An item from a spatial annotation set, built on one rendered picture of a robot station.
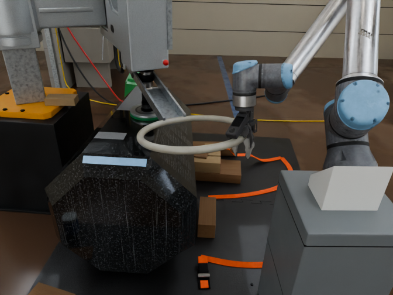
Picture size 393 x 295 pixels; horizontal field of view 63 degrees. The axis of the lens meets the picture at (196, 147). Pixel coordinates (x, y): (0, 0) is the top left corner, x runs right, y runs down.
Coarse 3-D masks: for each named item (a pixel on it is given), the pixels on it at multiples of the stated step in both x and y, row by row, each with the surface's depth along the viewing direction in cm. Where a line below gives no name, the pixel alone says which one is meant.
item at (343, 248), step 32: (288, 192) 133; (288, 224) 133; (320, 224) 116; (352, 224) 116; (384, 224) 117; (288, 256) 132; (320, 256) 117; (352, 256) 118; (384, 256) 118; (288, 288) 131; (320, 288) 126; (352, 288) 127; (384, 288) 127
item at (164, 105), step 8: (120, 64) 200; (152, 72) 193; (136, 80) 187; (160, 80) 185; (144, 88) 176; (160, 88) 185; (144, 96) 177; (152, 96) 179; (160, 96) 179; (168, 96) 175; (152, 104) 167; (160, 104) 173; (168, 104) 174; (176, 104) 167; (160, 112) 159; (168, 112) 167; (176, 112) 168; (184, 112) 161; (160, 120) 160
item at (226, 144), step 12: (168, 120) 158; (180, 120) 160; (192, 120) 161; (204, 120) 161; (216, 120) 158; (228, 120) 153; (144, 132) 142; (144, 144) 126; (156, 144) 123; (216, 144) 120; (228, 144) 121
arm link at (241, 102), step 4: (232, 96) 127; (236, 96) 121; (252, 96) 120; (236, 100) 122; (240, 100) 121; (244, 100) 120; (248, 100) 120; (252, 100) 121; (236, 104) 122; (240, 104) 121; (244, 104) 121; (248, 104) 121; (252, 104) 122
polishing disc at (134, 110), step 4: (140, 104) 206; (132, 108) 200; (136, 108) 200; (140, 108) 200; (132, 112) 195; (136, 112) 195; (140, 112) 195; (144, 112) 195; (148, 112) 195; (152, 112) 196; (136, 116) 192; (140, 116) 191; (144, 116) 191; (148, 116) 191; (152, 116) 192; (156, 116) 193
